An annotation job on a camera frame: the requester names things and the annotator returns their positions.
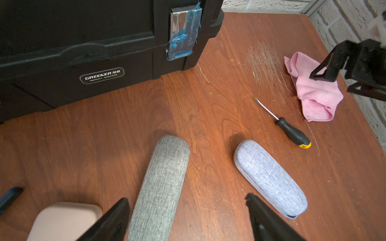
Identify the pink microfibre cloth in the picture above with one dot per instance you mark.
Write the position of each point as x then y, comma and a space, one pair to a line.
319, 99

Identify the blue handled pliers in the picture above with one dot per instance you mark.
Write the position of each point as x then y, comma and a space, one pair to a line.
8, 199

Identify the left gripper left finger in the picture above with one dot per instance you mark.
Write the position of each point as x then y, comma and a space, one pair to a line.
112, 226

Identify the black plastic toolbox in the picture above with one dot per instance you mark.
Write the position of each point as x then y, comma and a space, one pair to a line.
57, 52

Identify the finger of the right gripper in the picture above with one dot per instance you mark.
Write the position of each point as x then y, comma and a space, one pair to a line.
366, 90
329, 69

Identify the pink eyeglass case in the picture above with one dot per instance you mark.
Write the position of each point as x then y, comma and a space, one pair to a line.
64, 221

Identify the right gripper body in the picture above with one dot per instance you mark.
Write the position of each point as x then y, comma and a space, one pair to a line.
367, 60

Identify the black yellow screwdriver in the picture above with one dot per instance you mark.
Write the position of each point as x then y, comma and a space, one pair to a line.
294, 134

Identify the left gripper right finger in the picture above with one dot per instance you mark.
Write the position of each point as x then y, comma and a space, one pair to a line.
266, 224

